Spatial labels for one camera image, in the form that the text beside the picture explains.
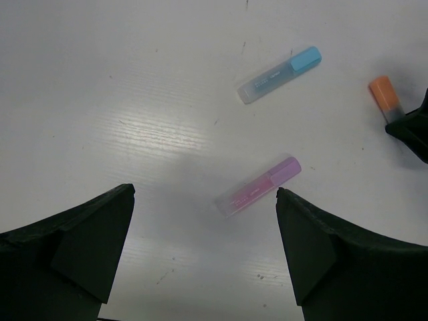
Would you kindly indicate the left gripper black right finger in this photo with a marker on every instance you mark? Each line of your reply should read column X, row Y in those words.
column 340, row 271

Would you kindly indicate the blue capped clear tube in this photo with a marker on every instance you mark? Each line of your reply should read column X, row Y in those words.
column 279, row 75

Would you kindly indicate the orange capped clear tube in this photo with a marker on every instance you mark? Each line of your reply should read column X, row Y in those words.
column 386, row 98

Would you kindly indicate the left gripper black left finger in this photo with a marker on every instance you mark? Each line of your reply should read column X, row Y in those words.
column 63, row 267

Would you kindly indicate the pink clear tube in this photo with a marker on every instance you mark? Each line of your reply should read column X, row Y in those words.
column 257, row 187

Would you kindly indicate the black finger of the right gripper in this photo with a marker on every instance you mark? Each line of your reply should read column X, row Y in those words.
column 411, row 130

